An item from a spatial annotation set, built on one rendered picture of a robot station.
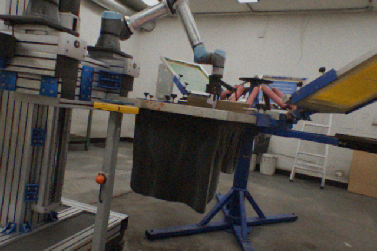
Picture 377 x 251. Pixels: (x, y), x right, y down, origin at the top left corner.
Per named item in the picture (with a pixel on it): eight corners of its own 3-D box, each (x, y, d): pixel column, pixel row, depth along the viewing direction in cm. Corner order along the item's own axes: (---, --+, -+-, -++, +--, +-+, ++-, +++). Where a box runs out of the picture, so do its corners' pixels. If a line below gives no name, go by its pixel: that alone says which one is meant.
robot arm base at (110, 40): (89, 46, 177) (91, 29, 177) (104, 52, 191) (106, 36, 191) (111, 48, 172) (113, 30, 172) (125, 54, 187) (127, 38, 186)
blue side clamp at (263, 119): (257, 125, 162) (259, 112, 162) (248, 124, 164) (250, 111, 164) (268, 126, 189) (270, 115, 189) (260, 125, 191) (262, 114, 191)
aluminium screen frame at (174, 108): (226, 120, 119) (227, 111, 119) (112, 103, 145) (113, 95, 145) (267, 124, 190) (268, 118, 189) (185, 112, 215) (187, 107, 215)
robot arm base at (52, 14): (13, 17, 130) (15, -7, 130) (42, 28, 145) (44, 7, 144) (42, 19, 125) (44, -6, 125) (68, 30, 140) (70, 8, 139)
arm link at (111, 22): (95, 30, 176) (98, 6, 176) (105, 36, 190) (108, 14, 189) (115, 32, 174) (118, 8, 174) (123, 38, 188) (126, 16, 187)
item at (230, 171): (206, 213, 134) (220, 119, 132) (199, 211, 136) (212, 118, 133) (237, 194, 175) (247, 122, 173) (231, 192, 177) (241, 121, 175)
